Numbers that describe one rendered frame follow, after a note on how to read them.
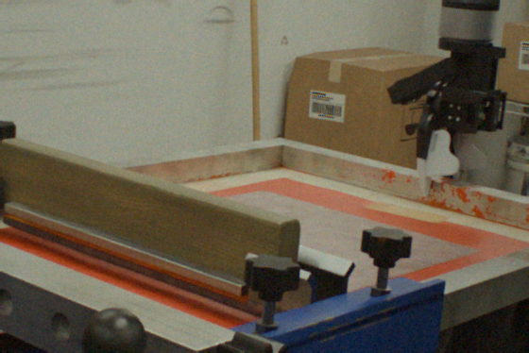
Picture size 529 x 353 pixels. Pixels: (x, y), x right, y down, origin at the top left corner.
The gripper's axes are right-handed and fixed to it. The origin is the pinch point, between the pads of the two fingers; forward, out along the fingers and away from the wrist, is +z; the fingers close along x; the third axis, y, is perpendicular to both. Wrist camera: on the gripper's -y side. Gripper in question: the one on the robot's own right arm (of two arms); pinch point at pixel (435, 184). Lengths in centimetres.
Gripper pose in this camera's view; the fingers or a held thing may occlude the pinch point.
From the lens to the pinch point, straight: 171.0
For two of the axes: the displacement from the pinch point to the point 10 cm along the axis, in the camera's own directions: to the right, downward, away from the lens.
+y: 7.3, 2.0, -6.5
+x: 6.8, -1.1, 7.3
